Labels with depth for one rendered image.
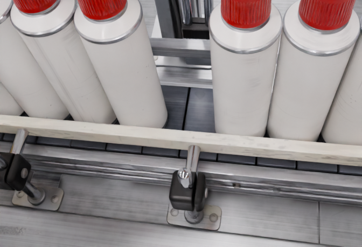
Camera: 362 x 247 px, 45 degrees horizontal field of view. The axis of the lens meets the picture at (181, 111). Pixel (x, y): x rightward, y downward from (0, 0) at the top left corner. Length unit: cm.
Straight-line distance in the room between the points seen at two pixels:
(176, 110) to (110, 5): 19
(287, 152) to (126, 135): 15
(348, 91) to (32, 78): 27
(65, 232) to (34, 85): 14
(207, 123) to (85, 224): 16
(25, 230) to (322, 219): 29
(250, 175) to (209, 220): 7
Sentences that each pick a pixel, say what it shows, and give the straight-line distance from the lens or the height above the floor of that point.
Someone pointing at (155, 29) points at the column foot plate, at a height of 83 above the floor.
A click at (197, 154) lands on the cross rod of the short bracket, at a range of 41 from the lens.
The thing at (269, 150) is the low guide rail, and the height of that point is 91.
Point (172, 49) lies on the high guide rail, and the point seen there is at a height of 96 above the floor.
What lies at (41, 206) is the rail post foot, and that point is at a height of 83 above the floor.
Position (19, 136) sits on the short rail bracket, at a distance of 46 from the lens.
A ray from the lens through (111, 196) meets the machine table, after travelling 49.
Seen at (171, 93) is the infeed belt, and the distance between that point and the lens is 48.
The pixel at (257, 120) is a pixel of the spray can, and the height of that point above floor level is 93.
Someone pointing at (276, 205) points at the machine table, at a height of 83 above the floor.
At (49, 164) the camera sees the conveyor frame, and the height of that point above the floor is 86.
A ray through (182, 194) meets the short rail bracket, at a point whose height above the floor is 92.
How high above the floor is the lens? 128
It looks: 59 degrees down
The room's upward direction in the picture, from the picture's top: 11 degrees counter-clockwise
